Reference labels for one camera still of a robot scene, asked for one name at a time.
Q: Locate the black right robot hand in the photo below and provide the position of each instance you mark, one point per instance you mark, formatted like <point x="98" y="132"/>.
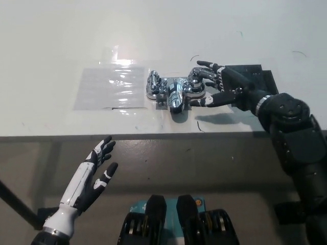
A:
<point x="237" y="89"/>

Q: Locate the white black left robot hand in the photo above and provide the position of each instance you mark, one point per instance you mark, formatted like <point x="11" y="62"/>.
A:
<point x="81" y="186"/>

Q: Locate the chrome faucet base with spout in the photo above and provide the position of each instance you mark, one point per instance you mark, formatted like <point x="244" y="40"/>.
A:
<point x="175" y="98"/>

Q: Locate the black tape patch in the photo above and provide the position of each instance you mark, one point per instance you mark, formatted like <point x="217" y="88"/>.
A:
<point x="258" y="76"/>

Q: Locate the black table leg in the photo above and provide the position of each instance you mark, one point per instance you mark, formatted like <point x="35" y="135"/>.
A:
<point x="15" y="201"/>

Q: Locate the clear plastic sheet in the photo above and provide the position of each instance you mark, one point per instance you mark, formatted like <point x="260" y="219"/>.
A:
<point x="102" y="88"/>

